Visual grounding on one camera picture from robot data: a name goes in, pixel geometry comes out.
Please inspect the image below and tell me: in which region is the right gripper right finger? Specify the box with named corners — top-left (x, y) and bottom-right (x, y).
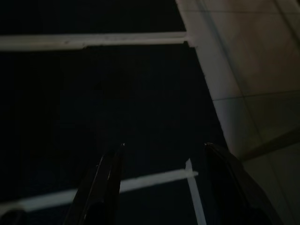
top-left (203, 142), bottom-right (277, 225)

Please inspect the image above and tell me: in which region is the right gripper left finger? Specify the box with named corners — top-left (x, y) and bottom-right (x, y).
top-left (67, 142), bottom-right (126, 225)

